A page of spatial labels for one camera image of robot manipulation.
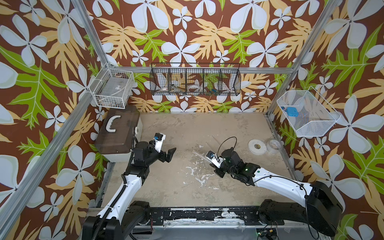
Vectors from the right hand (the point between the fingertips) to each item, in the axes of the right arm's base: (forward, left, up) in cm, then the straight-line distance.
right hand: (210, 162), depth 83 cm
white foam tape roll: (+16, -35, -10) cm, 40 cm away
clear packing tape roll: (+17, -47, -10) cm, 51 cm away
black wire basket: (+49, +8, +22) cm, 55 cm away
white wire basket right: (+19, -55, +18) cm, 61 cm away
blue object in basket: (+24, -48, +16) cm, 56 cm away
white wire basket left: (+35, +57, +25) cm, 72 cm away
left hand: (+7, +23, +9) cm, 26 cm away
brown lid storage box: (+11, +55, +8) cm, 57 cm away
